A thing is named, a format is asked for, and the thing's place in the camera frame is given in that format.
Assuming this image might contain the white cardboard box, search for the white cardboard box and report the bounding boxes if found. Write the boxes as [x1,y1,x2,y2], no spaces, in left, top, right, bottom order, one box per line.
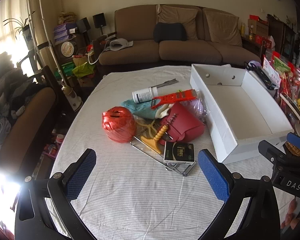
[189,64,295,164]

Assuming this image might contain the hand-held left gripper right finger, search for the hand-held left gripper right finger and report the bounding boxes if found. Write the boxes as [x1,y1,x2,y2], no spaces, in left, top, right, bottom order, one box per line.
[197,149,282,240]

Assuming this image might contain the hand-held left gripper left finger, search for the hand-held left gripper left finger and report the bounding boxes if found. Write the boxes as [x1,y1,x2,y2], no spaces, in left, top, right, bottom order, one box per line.
[15,148,98,240]

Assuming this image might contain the stack of purple packets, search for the stack of purple packets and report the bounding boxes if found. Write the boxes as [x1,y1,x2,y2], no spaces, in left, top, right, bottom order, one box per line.
[54,22,77,43]

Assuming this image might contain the cream cloth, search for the cream cloth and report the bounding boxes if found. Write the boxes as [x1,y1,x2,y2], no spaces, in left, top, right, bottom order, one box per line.
[155,105,172,119]

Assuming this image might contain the beige sofa cushion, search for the beige sofa cushion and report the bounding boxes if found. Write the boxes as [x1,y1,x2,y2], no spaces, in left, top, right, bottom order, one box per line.
[156,4,203,40]
[202,10,243,47]

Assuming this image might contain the yellow handled tool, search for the yellow handled tool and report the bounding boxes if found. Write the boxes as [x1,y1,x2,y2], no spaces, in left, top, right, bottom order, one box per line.
[139,115,177,155]

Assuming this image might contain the black speaker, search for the black speaker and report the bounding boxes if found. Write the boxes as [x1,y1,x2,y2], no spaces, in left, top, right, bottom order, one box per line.
[92,13,107,29]
[76,17,91,33]

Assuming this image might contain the potted plant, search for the potted plant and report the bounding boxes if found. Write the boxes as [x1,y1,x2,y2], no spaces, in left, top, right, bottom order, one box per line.
[2,11,36,50]

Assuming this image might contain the brown wicker basket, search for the brown wicker basket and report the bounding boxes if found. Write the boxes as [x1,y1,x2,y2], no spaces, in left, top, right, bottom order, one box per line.
[285,142,300,157]

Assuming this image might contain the black lumbar cushion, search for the black lumbar cushion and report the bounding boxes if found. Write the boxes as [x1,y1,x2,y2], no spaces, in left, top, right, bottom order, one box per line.
[154,22,187,42]

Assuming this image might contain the metal wire rack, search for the metal wire rack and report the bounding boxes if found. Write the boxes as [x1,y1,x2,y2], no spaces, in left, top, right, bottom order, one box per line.
[130,136,197,177]

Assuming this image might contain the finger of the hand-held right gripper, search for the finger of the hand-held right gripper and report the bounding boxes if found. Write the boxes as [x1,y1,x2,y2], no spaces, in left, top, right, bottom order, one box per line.
[286,132,300,155]
[257,140,292,167]

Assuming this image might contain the red gift box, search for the red gift box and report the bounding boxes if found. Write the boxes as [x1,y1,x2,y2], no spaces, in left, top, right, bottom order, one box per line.
[255,35,271,47]

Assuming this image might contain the red twine ball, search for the red twine ball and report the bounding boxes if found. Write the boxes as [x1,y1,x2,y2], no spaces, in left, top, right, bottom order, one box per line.
[102,106,137,143]

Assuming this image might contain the green bag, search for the green bag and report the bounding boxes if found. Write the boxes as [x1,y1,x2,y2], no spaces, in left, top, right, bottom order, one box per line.
[72,62,95,79]

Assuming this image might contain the teal cloth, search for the teal cloth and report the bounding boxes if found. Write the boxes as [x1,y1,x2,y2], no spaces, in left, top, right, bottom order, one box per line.
[120,99,160,119]

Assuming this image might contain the grey metal blade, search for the grey metal blade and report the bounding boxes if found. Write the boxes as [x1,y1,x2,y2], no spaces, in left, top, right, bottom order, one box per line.
[156,78,178,88]

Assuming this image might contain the red plastic grater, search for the red plastic grater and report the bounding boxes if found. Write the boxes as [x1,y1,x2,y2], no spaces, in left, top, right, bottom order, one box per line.
[151,89,199,110]

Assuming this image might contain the purple plastic bag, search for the purple plastic bag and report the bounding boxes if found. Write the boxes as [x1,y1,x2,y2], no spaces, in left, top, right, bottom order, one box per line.
[190,97,211,125]

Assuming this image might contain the purple cup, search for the purple cup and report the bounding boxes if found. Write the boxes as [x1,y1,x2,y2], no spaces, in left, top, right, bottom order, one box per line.
[245,60,262,71]

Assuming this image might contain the dark wooden cabinet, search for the dark wooden cabinet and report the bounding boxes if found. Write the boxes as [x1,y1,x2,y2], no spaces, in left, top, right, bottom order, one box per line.
[267,15,297,60]

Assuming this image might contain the brown cardboard box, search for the brown cardboard box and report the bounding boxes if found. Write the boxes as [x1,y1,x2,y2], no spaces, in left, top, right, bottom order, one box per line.
[247,15,269,37]

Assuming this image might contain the brown sofa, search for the brown sofa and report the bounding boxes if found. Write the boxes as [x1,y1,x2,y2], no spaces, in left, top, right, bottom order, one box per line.
[98,4,262,68]

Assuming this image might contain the white striped tablecloth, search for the white striped tablecloth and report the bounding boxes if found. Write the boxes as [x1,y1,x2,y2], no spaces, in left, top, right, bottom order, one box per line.
[45,65,300,240]

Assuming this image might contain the round printed tin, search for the round printed tin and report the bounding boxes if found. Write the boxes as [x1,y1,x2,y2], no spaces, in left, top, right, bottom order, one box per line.
[61,41,77,57]

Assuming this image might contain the small black box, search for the small black box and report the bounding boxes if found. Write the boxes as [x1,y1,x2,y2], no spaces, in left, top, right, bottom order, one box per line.
[163,141,196,164]

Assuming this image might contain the pile of clothes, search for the pile of clothes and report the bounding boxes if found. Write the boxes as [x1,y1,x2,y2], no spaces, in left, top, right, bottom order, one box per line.
[0,52,48,155]

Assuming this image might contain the red snack bags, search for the red snack bags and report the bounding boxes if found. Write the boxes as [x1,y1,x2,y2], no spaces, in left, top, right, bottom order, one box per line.
[262,50,300,102]

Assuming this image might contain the clear plastic bag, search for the clear plastic bag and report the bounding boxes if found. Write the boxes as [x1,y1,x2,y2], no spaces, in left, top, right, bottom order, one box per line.
[134,115,153,140]

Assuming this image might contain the white pill bottle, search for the white pill bottle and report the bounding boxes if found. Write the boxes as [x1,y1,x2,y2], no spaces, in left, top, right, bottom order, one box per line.
[132,86,160,104]

